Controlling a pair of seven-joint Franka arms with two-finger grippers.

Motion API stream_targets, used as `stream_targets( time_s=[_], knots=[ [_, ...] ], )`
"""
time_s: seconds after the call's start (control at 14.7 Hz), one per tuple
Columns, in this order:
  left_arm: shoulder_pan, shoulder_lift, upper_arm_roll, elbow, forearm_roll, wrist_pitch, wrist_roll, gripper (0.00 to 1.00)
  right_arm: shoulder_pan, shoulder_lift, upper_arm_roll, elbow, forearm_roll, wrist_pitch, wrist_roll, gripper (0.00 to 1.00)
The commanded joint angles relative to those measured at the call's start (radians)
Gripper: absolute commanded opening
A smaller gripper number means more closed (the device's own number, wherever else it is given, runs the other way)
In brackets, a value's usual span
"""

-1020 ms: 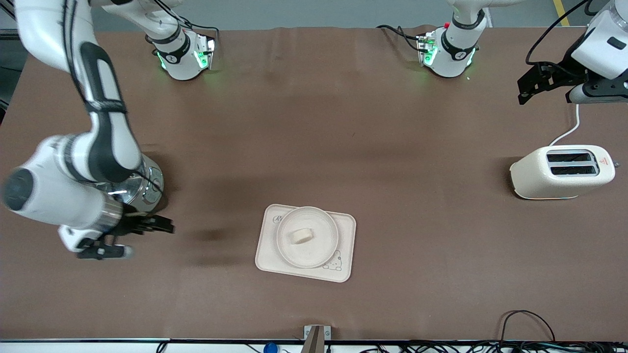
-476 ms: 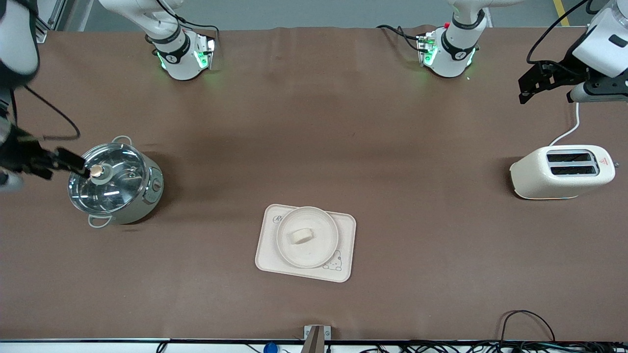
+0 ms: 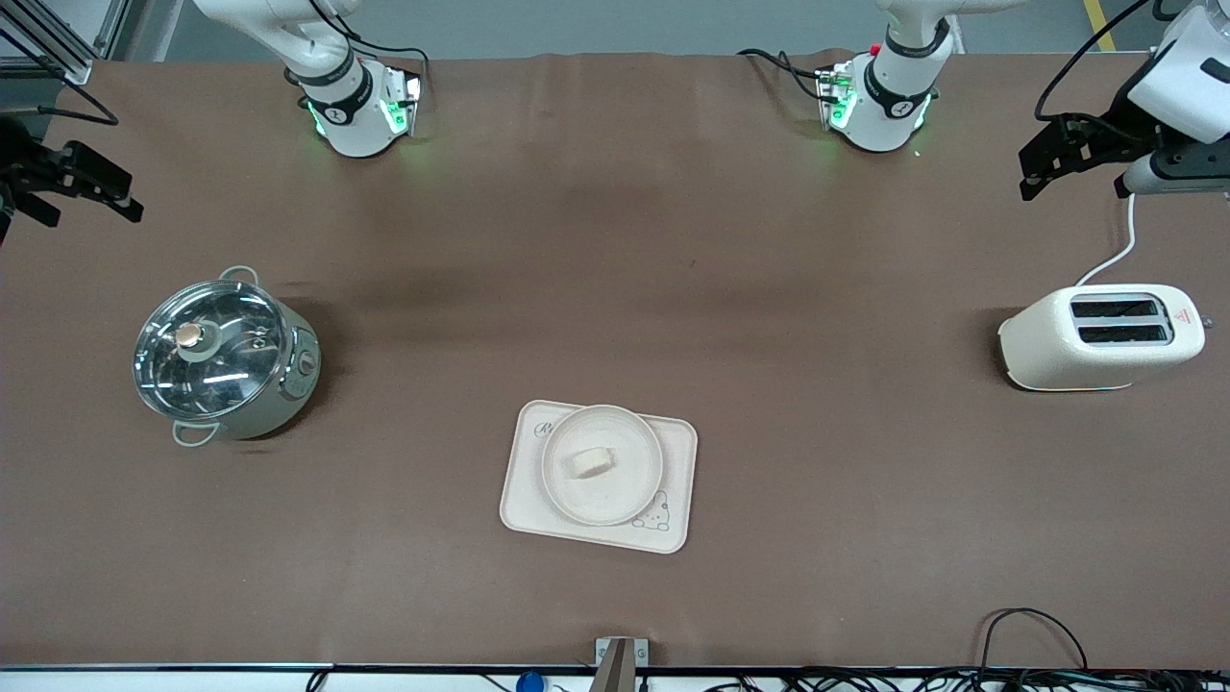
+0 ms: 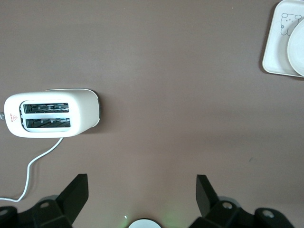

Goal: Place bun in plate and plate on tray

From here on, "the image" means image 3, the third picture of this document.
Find glass pot lid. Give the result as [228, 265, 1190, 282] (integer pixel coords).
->
[133, 279, 292, 420]

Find grey metal camera mount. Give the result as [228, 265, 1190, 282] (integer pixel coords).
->
[588, 636, 650, 692]

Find cream two-slot toaster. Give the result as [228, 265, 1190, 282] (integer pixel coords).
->
[997, 284, 1214, 393]

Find cream round plate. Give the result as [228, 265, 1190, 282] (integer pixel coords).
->
[540, 405, 665, 528]

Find tangled black cables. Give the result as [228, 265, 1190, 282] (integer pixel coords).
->
[701, 668, 1230, 692]

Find black left arm hose cable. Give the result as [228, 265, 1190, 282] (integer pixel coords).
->
[1034, 0, 1154, 124]

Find black left base cable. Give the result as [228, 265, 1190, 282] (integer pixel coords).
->
[738, 48, 829, 102]

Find aluminium frame profile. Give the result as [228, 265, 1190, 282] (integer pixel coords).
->
[0, 0, 131, 86]

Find black looped cable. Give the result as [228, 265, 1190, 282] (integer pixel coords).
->
[978, 607, 1089, 674]

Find grey electric cooking pot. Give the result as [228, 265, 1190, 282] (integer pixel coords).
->
[135, 266, 323, 449]

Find cream rabbit print tray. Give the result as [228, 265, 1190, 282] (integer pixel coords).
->
[499, 400, 699, 556]

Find black base cable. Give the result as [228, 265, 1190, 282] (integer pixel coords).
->
[307, 0, 431, 80]
[738, 48, 829, 102]

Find brown table cloth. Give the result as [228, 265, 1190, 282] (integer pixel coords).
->
[0, 50, 1230, 671]

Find black right base cable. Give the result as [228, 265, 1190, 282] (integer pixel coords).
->
[307, 0, 431, 80]

